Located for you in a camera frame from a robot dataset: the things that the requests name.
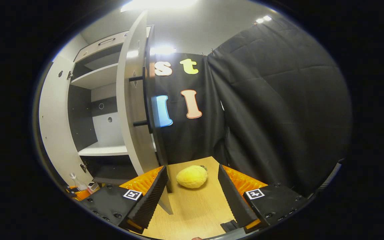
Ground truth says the white and grey cabinet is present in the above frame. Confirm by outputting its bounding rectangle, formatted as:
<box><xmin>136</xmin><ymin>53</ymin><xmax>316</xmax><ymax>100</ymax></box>
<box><xmin>67</xmin><ymin>25</ymin><xmax>156</xmax><ymax>185</ymax></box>

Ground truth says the white cabinet drawer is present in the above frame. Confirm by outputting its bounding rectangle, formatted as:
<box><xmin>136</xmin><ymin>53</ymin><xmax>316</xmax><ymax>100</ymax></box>
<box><xmin>74</xmin><ymin>26</ymin><xmax>152</xmax><ymax>64</ymax></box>

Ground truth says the large ceiling light panel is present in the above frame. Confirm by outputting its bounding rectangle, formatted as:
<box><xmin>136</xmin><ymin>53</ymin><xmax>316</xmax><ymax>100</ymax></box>
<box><xmin>120</xmin><ymin>0</ymin><xmax>199</xmax><ymax>13</ymax></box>

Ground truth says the black backdrop cloth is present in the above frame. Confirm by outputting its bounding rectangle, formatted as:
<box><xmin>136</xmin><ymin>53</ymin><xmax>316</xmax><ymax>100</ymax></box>
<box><xmin>145</xmin><ymin>15</ymin><xmax>352</xmax><ymax>197</ymax></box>

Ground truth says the yellow plush toy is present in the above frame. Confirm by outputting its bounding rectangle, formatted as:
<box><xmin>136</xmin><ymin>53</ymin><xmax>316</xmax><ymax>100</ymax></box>
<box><xmin>175</xmin><ymin>165</ymin><xmax>208</xmax><ymax>189</ymax></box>

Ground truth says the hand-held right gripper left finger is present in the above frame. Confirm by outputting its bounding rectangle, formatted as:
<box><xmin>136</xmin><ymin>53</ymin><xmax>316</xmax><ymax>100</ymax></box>
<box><xmin>79</xmin><ymin>166</ymin><xmax>169</xmax><ymax>234</ymax></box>

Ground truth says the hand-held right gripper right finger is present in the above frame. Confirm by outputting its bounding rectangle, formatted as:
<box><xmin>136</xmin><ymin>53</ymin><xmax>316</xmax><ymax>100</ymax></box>
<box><xmin>218</xmin><ymin>164</ymin><xmax>307</xmax><ymax>234</ymax></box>

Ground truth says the braided gripper cable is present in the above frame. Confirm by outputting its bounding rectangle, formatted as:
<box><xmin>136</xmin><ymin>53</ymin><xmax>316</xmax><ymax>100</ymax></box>
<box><xmin>317</xmin><ymin>159</ymin><xmax>344</xmax><ymax>194</ymax></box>

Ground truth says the clear plastic bottle pink label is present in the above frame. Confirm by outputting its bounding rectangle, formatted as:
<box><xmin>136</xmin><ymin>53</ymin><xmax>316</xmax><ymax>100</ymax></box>
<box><xmin>69</xmin><ymin>173</ymin><xmax>100</xmax><ymax>194</ymax></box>

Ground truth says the white cabinet door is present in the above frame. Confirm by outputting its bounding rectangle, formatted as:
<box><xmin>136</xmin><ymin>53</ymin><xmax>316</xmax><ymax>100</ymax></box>
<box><xmin>39</xmin><ymin>55</ymin><xmax>94</xmax><ymax>187</ymax></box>
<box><xmin>116</xmin><ymin>10</ymin><xmax>174</xmax><ymax>215</ymax></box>

